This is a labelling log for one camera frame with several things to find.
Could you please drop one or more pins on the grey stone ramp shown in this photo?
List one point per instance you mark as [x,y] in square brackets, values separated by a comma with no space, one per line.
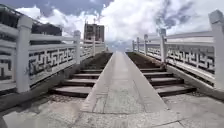
[120,80]

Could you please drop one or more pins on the grey stone stairs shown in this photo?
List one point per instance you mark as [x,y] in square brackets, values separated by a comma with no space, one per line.
[78,81]
[166,81]

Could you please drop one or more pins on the dark building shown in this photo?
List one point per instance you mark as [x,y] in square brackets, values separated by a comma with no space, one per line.
[46,29]

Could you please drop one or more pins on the tall building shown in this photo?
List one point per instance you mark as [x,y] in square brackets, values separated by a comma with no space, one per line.
[94,32]

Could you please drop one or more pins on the grey stone pavement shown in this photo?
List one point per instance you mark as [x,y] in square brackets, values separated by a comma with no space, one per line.
[50,115]

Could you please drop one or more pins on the white carved stone railing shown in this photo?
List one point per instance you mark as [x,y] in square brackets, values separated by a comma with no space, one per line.
[218,50]
[22,56]

